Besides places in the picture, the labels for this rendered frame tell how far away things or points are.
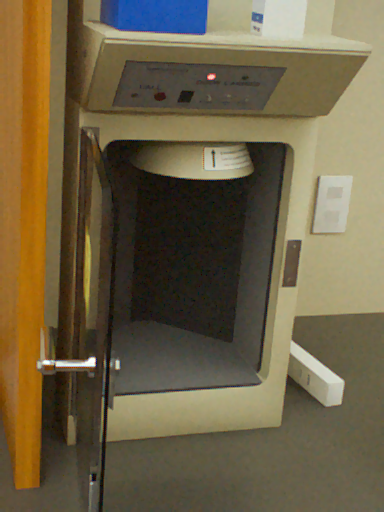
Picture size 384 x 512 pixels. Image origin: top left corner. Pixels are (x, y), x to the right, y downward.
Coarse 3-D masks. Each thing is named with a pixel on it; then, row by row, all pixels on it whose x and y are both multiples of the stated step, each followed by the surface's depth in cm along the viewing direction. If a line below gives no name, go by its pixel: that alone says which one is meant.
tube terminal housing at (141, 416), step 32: (96, 0) 102; (224, 0) 107; (320, 0) 110; (320, 32) 112; (64, 128) 117; (128, 128) 108; (160, 128) 110; (192, 128) 111; (224, 128) 112; (256, 128) 114; (288, 128) 115; (64, 160) 117; (288, 160) 119; (64, 192) 118; (288, 192) 121; (64, 224) 119; (288, 224) 120; (64, 256) 119; (64, 288) 120; (288, 288) 123; (64, 320) 121; (288, 320) 125; (64, 352) 122; (288, 352) 127; (64, 384) 122; (64, 416) 123; (128, 416) 123; (160, 416) 124; (192, 416) 126; (224, 416) 127; (256, 416) 129
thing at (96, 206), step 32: (96, 160) 88; (96, 192) 85; (96, 224) 84; (96, 256) 83; (96, 288) 82; (96, 320) 82; (96, 352) 82; (96, 384) 83; (96, 416) 84; (96, 448) 85; (96, 480) 87
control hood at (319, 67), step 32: (96, 32) 95; (128, 32) 93; (224, 32) 103; (96, 64) 97; (224, 64) 100; (256, 64) 101; (288, 64) 101; (320, 64) 102; (352, 64) 103; (96, 96) 101; (288, 96) 108; (320, 96) 109
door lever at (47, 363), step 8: (48, 328) 93; (40, 336) 92; (48, 336) 91; (40, 344) 90; (48, 344) 89; (40, 352) 88; (48, 352) 87; (40, 360) 86; (48, 360) 86; (56, 360) 86; (64, 360) 87; (72, 360) 87; (80, 360) 87; (88, 360) 87; (40, 368) 86; (48, 368) 86; (56, 368) 86; (64, 368) 86; (72, 368) 86; (80, 368) 87; (88, 368) 87; (88, 376) 87
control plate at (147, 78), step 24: (144, 72) 98; (168, 72) 99; (192, 72) 100; (216, 72) 101; (240, 72) 101; (264, 72) 102; (120, 96) 102; (144, 96) 103; (168, 96) 103; (192, 96) 104; (216, 96) 105; (240, 96) 106; (264, 96) 107
